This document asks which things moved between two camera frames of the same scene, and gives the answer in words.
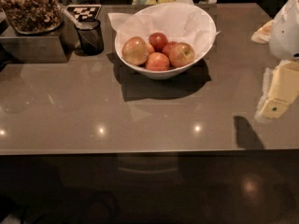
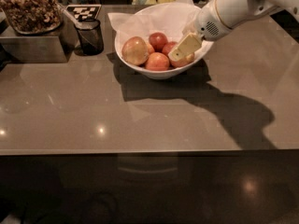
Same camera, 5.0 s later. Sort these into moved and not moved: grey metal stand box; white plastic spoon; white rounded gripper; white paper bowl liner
Moved: white rounded gripper
Not moved: white paper bowl liner; grey metal stand box; white plastic spoon
